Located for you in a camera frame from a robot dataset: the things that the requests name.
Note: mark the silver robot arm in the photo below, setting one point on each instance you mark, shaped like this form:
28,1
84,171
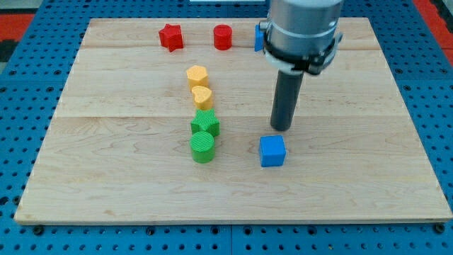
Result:
300,35

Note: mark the blue triangle block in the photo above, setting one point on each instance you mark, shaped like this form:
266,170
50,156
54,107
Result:
259,35

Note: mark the green star block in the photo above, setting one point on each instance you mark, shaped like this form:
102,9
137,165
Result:
205,120

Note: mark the green cylinder block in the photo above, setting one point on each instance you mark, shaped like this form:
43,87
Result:
202,146

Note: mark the yellow heart block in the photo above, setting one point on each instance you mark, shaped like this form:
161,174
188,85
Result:
202,97

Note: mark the blue cube block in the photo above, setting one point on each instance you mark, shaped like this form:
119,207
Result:
272,150

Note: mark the yellow hexagon block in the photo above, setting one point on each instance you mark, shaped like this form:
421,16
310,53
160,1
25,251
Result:
197,76

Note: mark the wooden board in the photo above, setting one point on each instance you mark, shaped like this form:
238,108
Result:
117,151

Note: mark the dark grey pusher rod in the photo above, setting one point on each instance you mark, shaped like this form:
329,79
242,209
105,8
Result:
285,100

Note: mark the red cylinder block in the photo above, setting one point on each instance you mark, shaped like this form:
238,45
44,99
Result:
222,37

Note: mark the red star block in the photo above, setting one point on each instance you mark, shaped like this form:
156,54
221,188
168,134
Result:
171,37

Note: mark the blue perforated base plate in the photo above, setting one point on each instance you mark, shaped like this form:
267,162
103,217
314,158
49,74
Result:
34,77

